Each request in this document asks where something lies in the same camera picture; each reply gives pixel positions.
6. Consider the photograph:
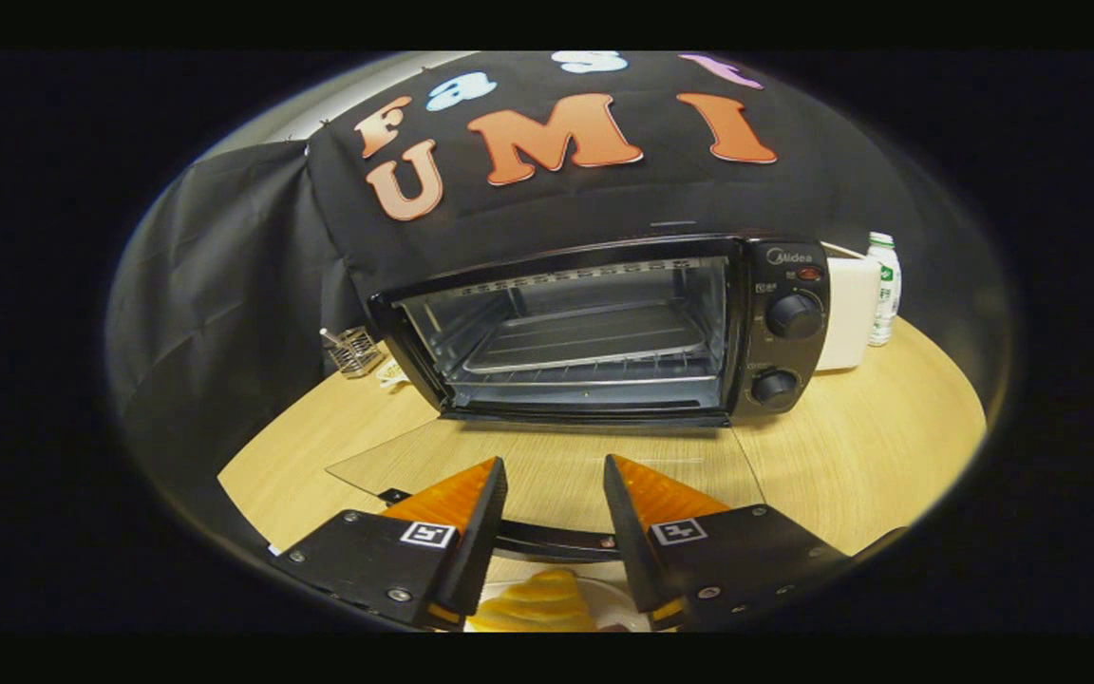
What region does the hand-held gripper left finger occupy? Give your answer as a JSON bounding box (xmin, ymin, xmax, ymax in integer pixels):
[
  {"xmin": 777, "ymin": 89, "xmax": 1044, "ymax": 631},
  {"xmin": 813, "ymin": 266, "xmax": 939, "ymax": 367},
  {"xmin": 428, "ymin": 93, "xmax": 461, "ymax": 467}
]
[{"xmin": 272, "ymin": 456, "xmax": 508, "ymax": 633}]

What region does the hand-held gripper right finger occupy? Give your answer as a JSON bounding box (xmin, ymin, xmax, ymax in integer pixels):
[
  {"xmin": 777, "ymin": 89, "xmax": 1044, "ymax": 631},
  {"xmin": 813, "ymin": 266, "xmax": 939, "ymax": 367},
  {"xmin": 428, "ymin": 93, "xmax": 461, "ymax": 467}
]
[{"xmin": 602, "ymin": 454, "xmax": 852, "ymax": 633}]

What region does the yellow croissant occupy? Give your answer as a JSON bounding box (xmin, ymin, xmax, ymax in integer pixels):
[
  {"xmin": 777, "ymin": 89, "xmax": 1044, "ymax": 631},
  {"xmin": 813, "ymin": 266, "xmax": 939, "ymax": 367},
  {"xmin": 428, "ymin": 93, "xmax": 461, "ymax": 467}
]
[{"xmin": 466, "ymin": 568, "xmax": 597, "ymax": 633}]

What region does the black toaster oven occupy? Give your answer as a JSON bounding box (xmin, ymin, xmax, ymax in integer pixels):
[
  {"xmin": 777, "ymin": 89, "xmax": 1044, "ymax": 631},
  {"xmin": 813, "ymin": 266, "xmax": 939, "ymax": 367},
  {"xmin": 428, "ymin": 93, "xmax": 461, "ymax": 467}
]
[{"xmin": 324, "ymin": 233, "xmax": 831, "ymax": 563}]

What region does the white bread toaster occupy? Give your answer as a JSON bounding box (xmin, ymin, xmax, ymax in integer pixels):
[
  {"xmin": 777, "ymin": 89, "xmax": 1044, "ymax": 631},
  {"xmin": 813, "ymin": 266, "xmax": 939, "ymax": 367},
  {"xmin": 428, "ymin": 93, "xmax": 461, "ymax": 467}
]
[{"xmin": 815, "ymin": 249, "xmax": 882, "ymax": 371}]

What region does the white plate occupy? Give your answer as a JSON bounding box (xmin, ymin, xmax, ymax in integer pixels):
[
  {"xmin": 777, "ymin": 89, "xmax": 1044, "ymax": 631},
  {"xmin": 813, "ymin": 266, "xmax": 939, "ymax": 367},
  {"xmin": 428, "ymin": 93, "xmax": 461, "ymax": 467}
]
[{"xmin": 476, "ymin": 575, "xmax": 652, "ymax": 633}]

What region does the metal baking tray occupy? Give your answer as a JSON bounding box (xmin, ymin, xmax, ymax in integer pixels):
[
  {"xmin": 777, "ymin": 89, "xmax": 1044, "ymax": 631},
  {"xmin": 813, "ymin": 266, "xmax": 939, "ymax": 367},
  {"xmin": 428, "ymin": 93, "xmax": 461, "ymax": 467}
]
[{"xmin": 462, "ymin": 302, "xmax": 707, "ymax": 374}]

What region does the white bottle green label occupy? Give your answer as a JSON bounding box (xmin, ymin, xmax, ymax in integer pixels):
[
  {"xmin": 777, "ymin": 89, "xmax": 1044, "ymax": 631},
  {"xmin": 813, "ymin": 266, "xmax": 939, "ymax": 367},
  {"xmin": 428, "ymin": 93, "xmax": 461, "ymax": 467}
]
[{"xmin": 866, "ymin": 232, "xmax": 903, "ymax": 348}]

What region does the black backdrop cloth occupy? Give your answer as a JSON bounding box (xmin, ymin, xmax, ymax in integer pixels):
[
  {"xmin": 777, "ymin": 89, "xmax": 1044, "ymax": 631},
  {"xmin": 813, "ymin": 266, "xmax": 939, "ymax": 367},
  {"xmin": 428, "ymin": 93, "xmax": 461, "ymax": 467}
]
[{"xmin": 105, "ymin": 52, "xmax": 1013, "ymax": 552}]

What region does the metal wire basket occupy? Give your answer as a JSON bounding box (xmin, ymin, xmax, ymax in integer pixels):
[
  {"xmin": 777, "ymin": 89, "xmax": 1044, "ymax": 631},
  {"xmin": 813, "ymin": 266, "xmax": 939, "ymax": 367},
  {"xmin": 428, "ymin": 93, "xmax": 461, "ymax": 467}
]
[{"xmin": 319, "ymin": 326, "xmax": 385, "ymax": 379}]

